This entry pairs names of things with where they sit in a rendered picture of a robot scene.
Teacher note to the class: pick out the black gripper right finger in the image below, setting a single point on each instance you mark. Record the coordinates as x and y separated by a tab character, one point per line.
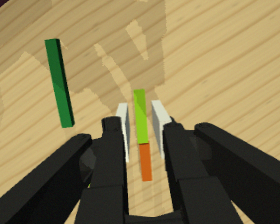
250	176

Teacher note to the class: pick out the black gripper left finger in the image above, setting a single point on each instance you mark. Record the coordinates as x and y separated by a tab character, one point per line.
50	192

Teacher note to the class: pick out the orange rod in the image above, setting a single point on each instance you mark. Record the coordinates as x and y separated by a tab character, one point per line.
145	161

